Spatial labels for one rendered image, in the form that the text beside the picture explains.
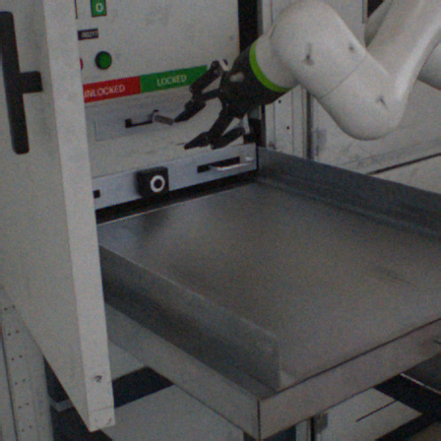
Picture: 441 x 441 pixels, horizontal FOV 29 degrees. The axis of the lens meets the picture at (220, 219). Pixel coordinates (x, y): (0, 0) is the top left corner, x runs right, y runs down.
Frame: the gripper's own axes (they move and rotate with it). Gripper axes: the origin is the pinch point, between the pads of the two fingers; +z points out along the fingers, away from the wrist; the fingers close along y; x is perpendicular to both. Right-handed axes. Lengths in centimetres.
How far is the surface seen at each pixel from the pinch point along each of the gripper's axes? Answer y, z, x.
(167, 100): -8.7, 10.0, 3.3
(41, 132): 9, -42, -48
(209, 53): -16.8, 9.9, 16.6
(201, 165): 3.0, 20.1, 12.3
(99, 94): -12.9, 12.2, -9.0
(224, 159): 2.9, 20.0, 18.4
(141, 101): -9.4, 9.7, -2.6
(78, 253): 22, -42, -48
